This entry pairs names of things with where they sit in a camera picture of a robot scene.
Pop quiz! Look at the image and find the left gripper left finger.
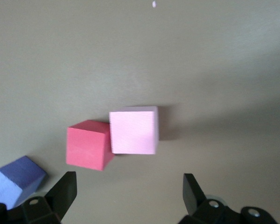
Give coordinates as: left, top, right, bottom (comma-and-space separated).
0, 171, 77, 224

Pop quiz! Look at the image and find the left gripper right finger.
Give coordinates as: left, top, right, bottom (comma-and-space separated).
177, 173, 277, 224

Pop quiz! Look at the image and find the pink foam cube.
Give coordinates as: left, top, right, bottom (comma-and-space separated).
108, 106, 159, 155

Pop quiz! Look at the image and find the purple foam cube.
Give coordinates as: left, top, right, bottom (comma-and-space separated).
0, 155, 49, 210

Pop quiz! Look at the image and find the red foam cube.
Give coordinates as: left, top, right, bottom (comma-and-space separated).
65, 119, 115, 172

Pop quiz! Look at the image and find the paper table cover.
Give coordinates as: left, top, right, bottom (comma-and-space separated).
0, 0, 280, 224

